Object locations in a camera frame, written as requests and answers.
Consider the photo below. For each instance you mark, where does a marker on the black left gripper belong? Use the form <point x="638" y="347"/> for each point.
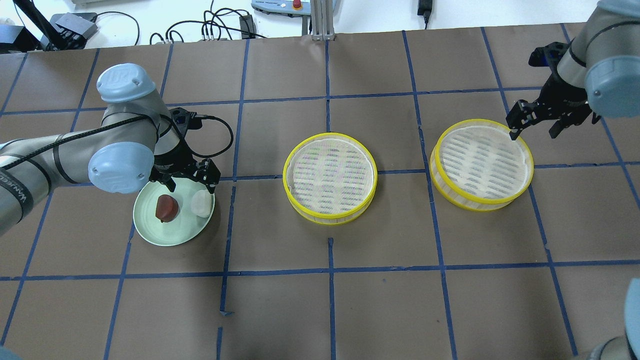
<point x="172" y="161"/>

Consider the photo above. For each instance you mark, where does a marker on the black power adapter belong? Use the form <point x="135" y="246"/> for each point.
<point x="425" y="9"/>

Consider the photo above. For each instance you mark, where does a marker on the dark red bun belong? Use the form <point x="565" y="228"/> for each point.
<point x="167" y="208"/>

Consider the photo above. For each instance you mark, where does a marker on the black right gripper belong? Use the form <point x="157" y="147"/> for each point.
<point x="559" y="96"/>

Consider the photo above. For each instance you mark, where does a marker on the white bun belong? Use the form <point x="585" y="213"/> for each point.
<point x="202" y="203"/>

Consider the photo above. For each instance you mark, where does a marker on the aluminium frame post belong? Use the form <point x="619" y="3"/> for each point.
<point x="322" y="20"/>

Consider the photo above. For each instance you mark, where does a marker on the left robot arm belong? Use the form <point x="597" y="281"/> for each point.
<point x="139" y="140"/>

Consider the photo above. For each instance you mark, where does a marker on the light green plate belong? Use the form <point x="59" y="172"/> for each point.
<point x="183" y="228"/>

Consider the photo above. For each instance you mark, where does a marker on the yellow steamer basket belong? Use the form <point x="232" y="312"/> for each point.
<point x="330" y="178"/>
<point x="476" y="166"/>

